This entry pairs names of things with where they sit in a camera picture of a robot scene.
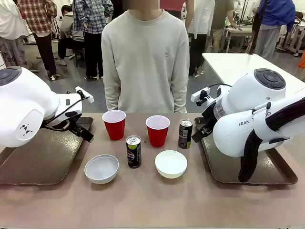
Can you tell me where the person in red top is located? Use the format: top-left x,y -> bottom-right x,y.
159,0 -> 189,12

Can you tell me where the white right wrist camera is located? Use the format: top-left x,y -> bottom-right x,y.
191,87 -> 211,106

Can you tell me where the person in white shirt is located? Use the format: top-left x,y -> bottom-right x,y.
0,0 -> 30,69

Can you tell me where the person in blue jacket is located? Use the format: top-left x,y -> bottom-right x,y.
252,0 -> 296,59

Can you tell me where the white side table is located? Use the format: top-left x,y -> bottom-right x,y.
202,52 -> 305,84

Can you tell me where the black camera cable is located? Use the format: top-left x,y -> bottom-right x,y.
51,95 -> 92,120
206,83 -> 233,90

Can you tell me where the person's left forearm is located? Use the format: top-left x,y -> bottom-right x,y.
173,76 -> 189,114

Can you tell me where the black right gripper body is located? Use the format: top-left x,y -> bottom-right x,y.
201,110 -> 218,135

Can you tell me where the person in grey hoodie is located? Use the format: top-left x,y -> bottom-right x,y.
58,4 -> 85,66

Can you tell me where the brown plastic tray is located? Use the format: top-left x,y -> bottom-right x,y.
194,116 -> 299,186
0,116 -> 94,186

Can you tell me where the person in red plaid shirt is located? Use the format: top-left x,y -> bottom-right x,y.
17,0 -> 58,81

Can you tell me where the person in beige sweater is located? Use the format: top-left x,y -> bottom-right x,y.
101,9 -> 190,114

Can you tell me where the black left camera cable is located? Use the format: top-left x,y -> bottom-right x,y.
51,95 -> 92,120

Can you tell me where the red plastic cup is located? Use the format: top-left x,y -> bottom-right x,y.
102,110 -> 126,141
145,115 -> 171,148

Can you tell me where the black sleeved cable bundle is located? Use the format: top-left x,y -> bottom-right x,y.
238,97 -> 305,183

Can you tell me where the person in blue plaid shirt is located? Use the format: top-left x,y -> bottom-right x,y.
72,0 -> 114,80

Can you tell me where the black can green label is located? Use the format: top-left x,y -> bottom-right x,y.
178,118 -> 193,150

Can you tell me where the black Pepsi can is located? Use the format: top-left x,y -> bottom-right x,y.
125,135 -> 142,169

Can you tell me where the grey lab workbench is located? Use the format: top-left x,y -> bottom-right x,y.
223,23 -> 254,53

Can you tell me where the person in olive shirt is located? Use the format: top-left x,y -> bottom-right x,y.
211,0 -> 236,53

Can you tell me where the person's right forearm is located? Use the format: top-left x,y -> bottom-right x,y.
104,76 -> 122,114

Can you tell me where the black right camera cable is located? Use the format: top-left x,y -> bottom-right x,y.
206,83 -> 233,90

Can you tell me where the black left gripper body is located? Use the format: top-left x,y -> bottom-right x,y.
44,111 -> 83,134

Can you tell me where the person in white coat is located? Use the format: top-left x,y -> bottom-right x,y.
185,0 -> 216,77

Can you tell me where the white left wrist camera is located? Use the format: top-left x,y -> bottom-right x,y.
75,86 -> 94,104

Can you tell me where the white plastic bowl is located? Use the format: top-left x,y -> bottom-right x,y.
84,154 -> 120,185
154,149 -> 188,179

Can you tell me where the orange object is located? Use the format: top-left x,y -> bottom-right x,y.
296,56 -> 305,75

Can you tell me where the white frame workbench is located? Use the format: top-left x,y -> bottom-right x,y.
276,18 -> 305,57

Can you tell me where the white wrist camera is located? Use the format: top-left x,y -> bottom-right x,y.
191,87 -> 211,106
75,86 -> 94,104

